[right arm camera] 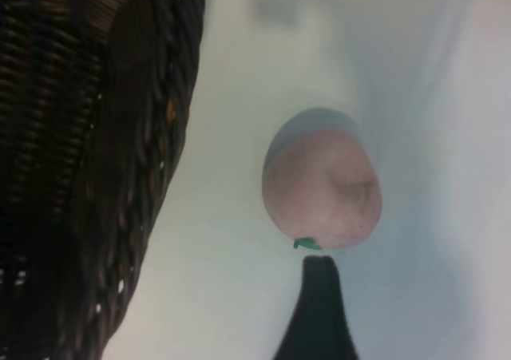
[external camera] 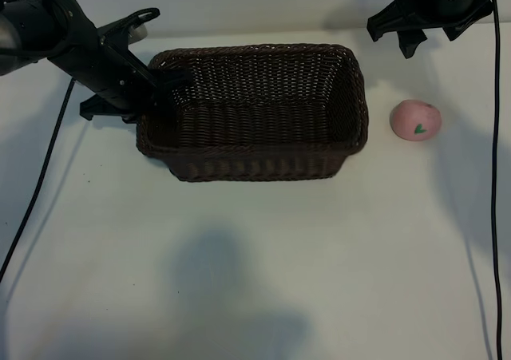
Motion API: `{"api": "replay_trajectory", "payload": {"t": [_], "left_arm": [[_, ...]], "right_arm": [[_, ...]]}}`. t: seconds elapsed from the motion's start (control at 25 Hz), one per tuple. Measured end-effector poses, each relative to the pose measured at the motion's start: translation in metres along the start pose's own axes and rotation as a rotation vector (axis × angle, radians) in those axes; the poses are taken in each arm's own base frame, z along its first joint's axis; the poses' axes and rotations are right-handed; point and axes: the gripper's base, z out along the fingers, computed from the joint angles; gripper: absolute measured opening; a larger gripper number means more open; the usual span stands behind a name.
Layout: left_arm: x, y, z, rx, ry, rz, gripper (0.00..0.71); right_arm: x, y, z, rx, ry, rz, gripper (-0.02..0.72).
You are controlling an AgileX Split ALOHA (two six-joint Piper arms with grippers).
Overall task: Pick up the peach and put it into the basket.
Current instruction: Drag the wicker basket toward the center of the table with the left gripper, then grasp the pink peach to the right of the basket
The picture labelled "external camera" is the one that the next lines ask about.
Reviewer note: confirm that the brown wicker basket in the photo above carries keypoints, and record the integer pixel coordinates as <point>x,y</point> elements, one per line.
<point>259,158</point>

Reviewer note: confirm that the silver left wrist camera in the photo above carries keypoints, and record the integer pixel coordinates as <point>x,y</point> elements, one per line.
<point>139,30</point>

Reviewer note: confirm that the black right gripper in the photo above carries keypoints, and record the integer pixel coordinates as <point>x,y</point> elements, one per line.
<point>439,5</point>

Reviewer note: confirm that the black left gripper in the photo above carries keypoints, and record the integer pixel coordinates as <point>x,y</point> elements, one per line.
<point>96,68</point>

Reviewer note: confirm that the pink peach with green leaf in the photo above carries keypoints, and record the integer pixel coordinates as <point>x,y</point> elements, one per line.
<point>411,118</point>

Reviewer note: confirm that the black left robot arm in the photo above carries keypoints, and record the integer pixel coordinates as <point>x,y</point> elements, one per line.
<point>20,28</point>

